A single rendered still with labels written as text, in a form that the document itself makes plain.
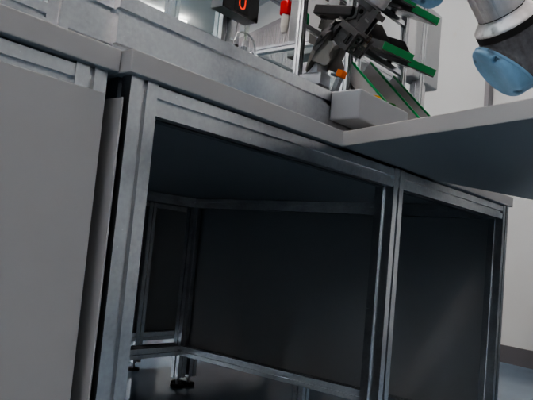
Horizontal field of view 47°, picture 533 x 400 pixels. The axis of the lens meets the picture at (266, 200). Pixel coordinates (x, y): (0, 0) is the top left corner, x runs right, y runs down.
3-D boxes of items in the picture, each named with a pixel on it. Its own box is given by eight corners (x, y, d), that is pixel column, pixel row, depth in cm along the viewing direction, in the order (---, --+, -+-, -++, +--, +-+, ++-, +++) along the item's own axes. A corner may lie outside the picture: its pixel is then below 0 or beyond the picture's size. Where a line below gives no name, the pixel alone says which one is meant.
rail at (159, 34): (406, 167, 152) (409, 125, 153) (113, 63, 84) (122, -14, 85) (386, 168, 156) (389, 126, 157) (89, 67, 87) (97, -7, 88)
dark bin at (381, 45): (411, 63, 173) (422, 37, 171) (381, 50, 165) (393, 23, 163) (347, 40, 193) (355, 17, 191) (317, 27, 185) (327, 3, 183)
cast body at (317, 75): (330, 88, 152) (332, 60, 152) (320, 83, 148) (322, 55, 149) (302, 91, 157) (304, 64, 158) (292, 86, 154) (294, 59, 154)
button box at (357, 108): (406, 139, 137) (408, 111, 137) (358, 117, 121) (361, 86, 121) (378, 140, 141) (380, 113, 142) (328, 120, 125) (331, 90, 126)
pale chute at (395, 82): (435, 143, 182) (444, 131, 180) (408, 134, 173) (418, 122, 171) (385, 86, 199) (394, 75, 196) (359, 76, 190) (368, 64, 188)
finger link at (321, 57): (312, 76, 146) (339, 47, 144) (297, 63, 149) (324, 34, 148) (317, 82, 149) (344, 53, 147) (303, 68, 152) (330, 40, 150)
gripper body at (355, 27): (342, 52, 143) (374, 8, 139) (320, 33, 148) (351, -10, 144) (358, 62, 149) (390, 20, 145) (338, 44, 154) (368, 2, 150)
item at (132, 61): (512, 207, 192) (513, 198, 192) (130, 71, 76) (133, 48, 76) (195, 199, 281) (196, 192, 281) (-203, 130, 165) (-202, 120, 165)
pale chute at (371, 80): (412, 132, 170) (423, 120, 168) (382, 122, 162) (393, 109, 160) (362, 74, 187) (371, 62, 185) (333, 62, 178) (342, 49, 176)
